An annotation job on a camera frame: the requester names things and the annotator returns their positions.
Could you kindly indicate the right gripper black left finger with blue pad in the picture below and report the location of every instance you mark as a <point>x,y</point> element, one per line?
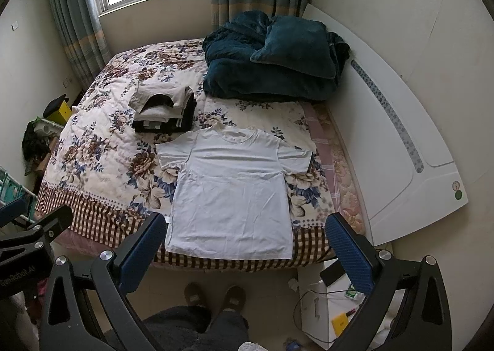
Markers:
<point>69,322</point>

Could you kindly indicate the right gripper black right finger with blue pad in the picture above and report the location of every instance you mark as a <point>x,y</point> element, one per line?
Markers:
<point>423,319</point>

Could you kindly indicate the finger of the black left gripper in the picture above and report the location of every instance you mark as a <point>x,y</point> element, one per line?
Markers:
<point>46,229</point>

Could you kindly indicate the white t-shirt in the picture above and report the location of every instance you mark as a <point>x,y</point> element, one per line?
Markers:
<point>230,200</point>

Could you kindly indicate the stack of folded clothes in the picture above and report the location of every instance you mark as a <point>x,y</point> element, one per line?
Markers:
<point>163,107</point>

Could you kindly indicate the teal plastic crate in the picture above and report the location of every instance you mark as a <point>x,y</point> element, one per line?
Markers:
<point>12,190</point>

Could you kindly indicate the floral fleece bed blanket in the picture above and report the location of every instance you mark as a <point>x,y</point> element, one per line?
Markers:
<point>109,174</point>

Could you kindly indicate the yellow sticky note pad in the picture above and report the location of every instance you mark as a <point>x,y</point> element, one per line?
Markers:
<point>339,323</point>

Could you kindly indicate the white bedside cabinet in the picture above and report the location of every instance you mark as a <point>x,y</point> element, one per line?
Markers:
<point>319,304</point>

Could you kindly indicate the black smartphone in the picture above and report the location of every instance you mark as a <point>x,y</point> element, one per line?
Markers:
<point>332,272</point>

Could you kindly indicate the yellow black bag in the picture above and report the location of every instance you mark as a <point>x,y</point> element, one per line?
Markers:
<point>58,111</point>

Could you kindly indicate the left brown slipper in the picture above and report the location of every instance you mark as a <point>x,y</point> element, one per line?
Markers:
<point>194,295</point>

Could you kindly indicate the brown slipper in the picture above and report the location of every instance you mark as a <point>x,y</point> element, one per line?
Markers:
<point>234,299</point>
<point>194,295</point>

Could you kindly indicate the white bed headboard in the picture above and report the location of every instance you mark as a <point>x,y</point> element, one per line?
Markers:
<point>406,176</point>

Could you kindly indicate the right brown slipper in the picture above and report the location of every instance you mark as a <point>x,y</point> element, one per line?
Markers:
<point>234,299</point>

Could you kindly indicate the left teal striped curtain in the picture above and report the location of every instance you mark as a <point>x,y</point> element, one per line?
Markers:
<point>83,39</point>

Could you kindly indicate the dark teal plush blanket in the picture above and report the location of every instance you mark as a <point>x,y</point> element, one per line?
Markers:
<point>264,59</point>

